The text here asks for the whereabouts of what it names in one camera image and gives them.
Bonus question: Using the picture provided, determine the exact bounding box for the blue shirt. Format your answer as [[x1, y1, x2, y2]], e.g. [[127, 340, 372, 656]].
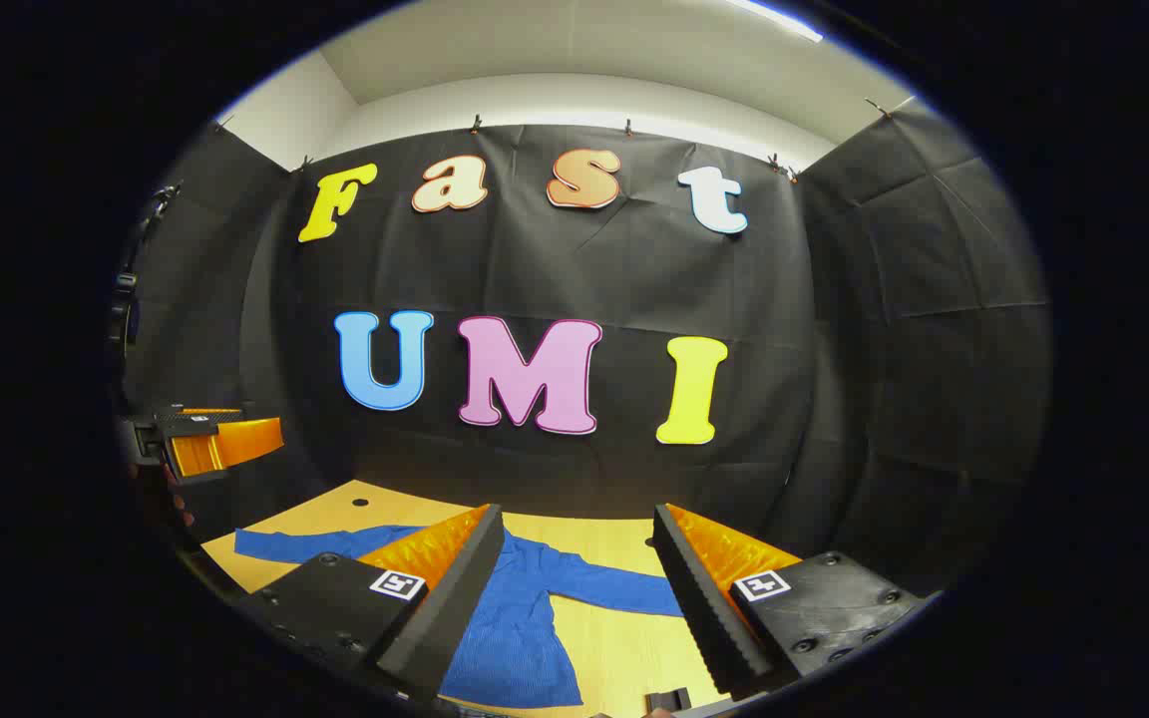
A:
[[233, 526, 685, 709]]

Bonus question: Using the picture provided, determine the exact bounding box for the row of black cloth clips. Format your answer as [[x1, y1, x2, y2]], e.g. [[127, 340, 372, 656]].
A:
[[215, 98, 895, 182]]

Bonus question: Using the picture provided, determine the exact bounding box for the black backdrop cloth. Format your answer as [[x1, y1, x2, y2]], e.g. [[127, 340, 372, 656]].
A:
[[116, 98, 1052, 599]]

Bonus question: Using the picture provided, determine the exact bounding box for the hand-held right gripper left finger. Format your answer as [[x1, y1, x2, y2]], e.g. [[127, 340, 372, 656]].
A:
[[235, 504, 506, 704]]

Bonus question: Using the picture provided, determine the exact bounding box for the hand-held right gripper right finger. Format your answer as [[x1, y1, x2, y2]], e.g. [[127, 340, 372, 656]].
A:
[[652, 504, 935, 699]]

